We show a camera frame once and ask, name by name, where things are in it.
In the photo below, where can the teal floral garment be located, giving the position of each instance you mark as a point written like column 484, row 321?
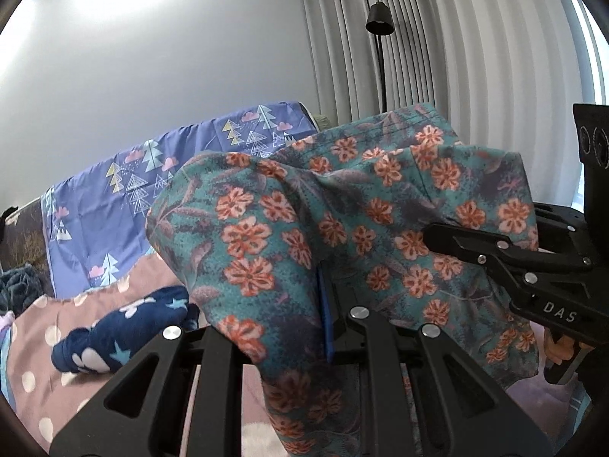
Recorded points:
column 295, row 209

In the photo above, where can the dark teal fuzzy blanket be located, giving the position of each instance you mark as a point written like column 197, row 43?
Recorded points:
column 19, row 290

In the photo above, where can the window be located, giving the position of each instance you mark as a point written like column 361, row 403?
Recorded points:
column 587, row 57

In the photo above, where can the purple tree print pillow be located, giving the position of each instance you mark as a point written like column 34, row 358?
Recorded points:
column 119, row 200

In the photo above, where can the black floor lamp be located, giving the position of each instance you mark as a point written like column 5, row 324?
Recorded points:
column 379, row 19

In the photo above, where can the pink polka dot bedsheet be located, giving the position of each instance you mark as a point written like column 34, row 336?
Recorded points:
column 43, row 371

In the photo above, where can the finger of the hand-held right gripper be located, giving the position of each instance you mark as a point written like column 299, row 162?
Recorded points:
column 480, row 245
column 559, row 216

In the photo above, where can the dark brown headboard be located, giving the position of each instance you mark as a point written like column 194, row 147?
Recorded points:
column 24, row 233

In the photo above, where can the navy star print garment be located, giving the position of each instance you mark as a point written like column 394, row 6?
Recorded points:
column 128, row 328

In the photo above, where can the grey pleated curtain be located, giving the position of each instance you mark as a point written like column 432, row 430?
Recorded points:
column 452, row 47

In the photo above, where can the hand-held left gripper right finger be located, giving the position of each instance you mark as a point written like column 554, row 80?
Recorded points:
column 326, row 314

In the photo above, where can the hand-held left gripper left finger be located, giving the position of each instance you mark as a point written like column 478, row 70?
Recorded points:
column 214, row 348

